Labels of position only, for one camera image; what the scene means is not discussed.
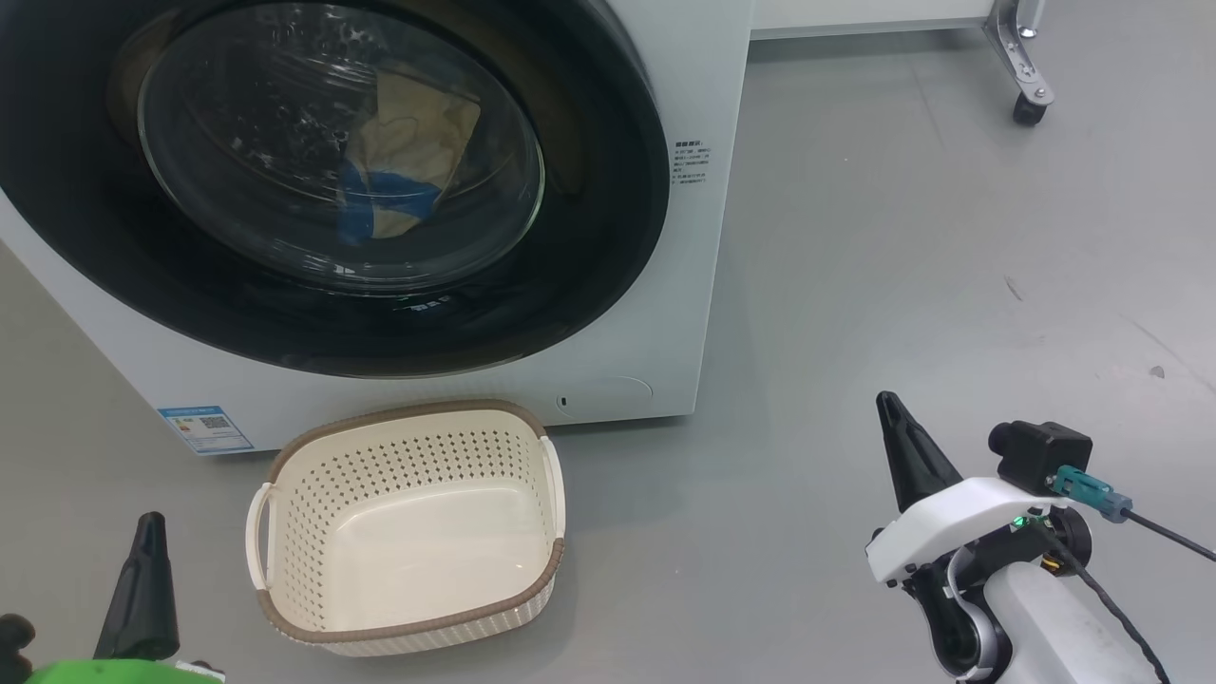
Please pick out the grey metal frame with caster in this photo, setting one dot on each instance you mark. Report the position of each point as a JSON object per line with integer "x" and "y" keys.
{"x": 1016, "y": 52}

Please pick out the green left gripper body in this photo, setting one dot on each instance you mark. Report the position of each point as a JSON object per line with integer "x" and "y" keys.
{"x": 114, "y": 673}

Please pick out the cream perforated basket brown rim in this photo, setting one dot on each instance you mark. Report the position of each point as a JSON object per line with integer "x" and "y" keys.
{"x": 418, "y": 560}

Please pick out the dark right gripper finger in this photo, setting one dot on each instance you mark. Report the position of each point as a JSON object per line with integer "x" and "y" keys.
{"x": 917, "y": 465}

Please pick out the blue energy label sticker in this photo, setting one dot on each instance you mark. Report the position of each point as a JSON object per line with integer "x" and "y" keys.
{"x": 204, "y": 429}

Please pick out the white front-load washing machine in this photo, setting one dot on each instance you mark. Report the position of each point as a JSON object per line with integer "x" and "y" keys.
{"x": 665, "y": 313}

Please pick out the grey washing machine door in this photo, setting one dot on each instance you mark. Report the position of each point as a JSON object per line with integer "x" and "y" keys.
{"x": 95, "y": 237}

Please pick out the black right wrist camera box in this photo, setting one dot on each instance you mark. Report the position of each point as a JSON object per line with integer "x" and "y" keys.
{"x": 1045, "y": 456}

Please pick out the cream garment wide blue cuff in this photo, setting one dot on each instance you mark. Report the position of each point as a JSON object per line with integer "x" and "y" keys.
{"x": 418, "y": 133}

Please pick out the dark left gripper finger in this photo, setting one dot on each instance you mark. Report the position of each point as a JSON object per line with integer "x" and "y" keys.
{"x": 142, "y": 617}

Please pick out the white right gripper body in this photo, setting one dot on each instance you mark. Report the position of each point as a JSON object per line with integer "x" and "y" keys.
{"x": 940, "y": 527}

